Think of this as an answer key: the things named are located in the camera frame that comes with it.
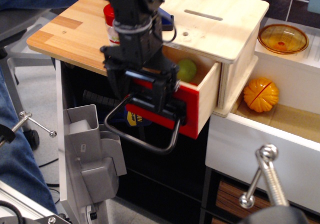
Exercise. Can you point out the steel clamp screw right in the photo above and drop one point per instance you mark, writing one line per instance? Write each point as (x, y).
(265, 155)

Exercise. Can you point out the black caster wheel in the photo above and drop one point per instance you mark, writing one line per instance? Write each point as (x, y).
(33, 138)

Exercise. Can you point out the white sink basin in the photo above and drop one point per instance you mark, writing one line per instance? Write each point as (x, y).
(293, 126)

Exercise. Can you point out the blue jeans leg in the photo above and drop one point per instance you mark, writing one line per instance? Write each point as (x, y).
(19, 170)

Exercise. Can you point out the light plywood box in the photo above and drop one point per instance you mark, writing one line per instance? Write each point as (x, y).
(220, 37)

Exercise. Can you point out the grey metal bracket mount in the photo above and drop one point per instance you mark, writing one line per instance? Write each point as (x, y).
(91, 161)

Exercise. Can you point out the black drawer pull handle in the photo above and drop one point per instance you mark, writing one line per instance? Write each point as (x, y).
(142, 140)

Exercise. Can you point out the orange toy pumpkin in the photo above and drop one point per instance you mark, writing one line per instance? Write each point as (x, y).
(261, 95)

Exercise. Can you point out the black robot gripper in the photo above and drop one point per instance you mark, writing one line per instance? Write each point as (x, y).
(139, 26)

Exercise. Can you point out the blue bar clamp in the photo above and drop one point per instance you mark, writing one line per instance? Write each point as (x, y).
(167, 20)

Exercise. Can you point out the amber plastic bowl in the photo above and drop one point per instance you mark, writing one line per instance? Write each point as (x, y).
(283, 39)

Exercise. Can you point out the red front wooden drawer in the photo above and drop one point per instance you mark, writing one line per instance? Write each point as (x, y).
(197, 104)

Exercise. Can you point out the green toy apple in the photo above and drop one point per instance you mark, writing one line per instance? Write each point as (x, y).
(187, 70)

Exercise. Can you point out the red lid spice jar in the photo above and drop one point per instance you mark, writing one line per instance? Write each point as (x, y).
(109, 15)

